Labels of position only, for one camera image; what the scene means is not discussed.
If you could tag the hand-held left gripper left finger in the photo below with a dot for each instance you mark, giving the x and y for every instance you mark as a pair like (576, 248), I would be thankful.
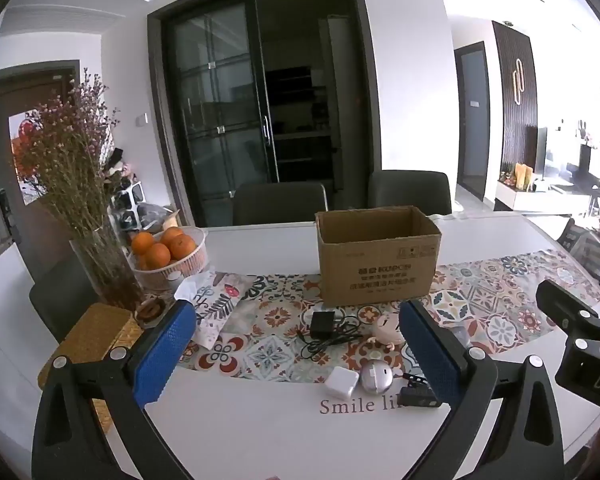
(165, 352)

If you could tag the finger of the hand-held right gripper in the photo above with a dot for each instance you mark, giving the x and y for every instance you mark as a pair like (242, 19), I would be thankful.
(562, 305)

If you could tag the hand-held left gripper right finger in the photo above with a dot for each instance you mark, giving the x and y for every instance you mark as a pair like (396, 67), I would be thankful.
(430, 355)

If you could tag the pink round toy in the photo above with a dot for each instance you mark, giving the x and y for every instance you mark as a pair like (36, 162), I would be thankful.
(386, 327)

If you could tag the silver round device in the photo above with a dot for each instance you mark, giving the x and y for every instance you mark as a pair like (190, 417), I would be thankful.
(375, 376)

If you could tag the brown cardboard box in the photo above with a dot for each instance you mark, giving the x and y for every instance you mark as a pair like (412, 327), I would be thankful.
(375, 275)

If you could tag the small black clip device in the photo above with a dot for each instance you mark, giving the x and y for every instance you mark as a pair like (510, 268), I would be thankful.
(417, 394)

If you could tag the small brown dish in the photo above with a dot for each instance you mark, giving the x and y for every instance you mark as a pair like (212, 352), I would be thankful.
(150, 309)

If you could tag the dark side chair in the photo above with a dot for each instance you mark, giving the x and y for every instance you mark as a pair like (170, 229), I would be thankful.
(582, 247)

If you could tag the printed tissue pack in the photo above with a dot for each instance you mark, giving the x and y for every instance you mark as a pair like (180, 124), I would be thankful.
(215, 300)

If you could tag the woven yellow box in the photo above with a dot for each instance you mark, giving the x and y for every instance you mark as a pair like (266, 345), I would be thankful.
(95, 330)

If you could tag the white fruit basket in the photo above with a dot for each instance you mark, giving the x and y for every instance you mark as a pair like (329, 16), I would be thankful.
(180, 270)

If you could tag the white charger cube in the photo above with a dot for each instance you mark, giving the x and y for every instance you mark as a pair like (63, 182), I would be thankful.
(341, 381)

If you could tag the pile of oranges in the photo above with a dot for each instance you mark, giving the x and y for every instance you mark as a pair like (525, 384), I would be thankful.
(157, 255)

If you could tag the glass vase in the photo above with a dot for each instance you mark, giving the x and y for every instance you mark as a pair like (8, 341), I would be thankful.
(107, 270)

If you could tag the white low cabinet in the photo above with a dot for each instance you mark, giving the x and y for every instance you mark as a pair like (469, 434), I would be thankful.
(540, 199)

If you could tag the patterned table runner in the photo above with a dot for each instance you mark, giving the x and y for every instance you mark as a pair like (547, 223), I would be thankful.
(275, 335)

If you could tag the dark dining chair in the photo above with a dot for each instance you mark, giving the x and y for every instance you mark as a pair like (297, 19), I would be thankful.
(62, 300)
(410, 192)
(277, 205)

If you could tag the orange decor items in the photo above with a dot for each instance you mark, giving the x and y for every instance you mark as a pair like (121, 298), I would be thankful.
(524, 176)

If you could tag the cardboard box with clutter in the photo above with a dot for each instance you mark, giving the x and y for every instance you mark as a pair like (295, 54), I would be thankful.
(155, 217)

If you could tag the cluttered white shelf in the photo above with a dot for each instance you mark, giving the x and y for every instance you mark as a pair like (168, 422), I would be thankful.
(127, 200)

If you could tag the brown wooden door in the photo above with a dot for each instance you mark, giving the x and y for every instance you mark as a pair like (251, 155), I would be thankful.
(40, 220)

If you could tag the dark interior door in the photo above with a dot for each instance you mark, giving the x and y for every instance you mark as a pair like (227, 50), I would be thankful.
(472, 120)

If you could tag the dried flower bouquet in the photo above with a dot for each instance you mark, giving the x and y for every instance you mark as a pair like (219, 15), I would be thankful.
(70, 160)

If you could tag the black glass sliding door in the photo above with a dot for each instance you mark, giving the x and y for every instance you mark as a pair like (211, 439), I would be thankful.
(220, 110)

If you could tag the dark slatted wall panel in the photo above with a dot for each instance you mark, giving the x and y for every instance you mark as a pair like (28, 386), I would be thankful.
(515, 110)

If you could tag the white wall switch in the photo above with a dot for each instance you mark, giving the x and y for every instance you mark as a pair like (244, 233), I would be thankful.
(141, 120)

